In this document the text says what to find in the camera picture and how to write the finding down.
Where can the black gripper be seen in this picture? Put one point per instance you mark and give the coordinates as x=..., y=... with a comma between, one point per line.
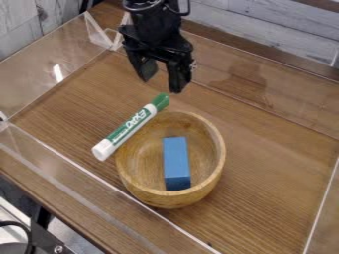
x=152, y=40

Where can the blue rectangular block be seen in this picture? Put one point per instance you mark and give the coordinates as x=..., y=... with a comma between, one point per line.
x=176, y=167

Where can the black metal stand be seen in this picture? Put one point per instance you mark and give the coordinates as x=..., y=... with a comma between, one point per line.
x=53, y=237

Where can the brown wooden bowl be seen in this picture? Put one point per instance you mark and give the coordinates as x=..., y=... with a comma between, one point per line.
x=139, y=159

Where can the green Expo marker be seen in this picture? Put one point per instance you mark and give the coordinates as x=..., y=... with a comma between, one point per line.
x=112, y=141

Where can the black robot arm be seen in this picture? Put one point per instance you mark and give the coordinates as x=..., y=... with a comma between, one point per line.
x=152, y=3

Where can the clear acrylic corner bracket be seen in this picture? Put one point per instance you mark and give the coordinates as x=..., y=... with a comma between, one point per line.
x=105, y=38

